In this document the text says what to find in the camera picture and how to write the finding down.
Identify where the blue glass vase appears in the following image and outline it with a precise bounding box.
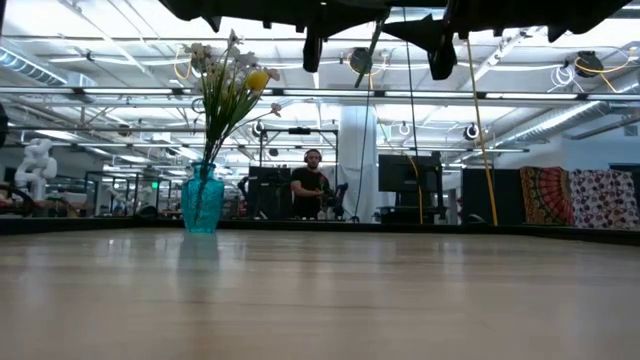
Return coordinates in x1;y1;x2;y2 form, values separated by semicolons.
179;161;226;235

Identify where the white purple patterned cloth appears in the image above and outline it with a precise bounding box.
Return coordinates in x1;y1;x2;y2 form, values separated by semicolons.
568;168;640;231

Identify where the orange mandala patterned cloth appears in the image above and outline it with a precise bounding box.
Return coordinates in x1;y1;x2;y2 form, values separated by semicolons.
519;165;576;226

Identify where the white artificial flower bunch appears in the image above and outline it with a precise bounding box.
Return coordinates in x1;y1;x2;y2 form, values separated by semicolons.
209;49;284;221
184;28;261;221

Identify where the person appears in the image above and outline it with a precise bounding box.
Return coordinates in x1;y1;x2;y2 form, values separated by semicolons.
289;148;334;221

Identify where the black equipment rack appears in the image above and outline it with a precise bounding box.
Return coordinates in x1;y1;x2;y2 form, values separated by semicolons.
247;165;294;221

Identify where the black partition panel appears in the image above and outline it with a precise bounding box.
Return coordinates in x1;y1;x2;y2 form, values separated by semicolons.
460;167;524;226

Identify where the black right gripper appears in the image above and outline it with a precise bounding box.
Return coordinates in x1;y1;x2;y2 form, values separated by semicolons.
382;0;501;81

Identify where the black reel with yellow cable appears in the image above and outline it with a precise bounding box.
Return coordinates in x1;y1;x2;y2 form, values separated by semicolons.
573;49;606;79

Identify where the yellow hanging cable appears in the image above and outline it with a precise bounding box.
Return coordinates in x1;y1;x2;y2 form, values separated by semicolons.
464;37;500;227

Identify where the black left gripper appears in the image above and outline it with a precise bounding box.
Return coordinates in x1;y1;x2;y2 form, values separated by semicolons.
259;0;396;74

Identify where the yellow artificial tulip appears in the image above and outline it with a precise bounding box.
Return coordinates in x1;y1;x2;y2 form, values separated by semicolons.
214;68;272;166

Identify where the grey ceiling cable reel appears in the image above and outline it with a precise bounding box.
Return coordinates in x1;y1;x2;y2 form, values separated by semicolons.
348;47;374;76

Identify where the white robot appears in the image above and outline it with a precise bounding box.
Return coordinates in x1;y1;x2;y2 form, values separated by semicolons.
13;137;59;201

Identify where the black hanging cable with coil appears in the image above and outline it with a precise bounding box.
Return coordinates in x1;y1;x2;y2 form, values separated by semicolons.
402;4;421;225

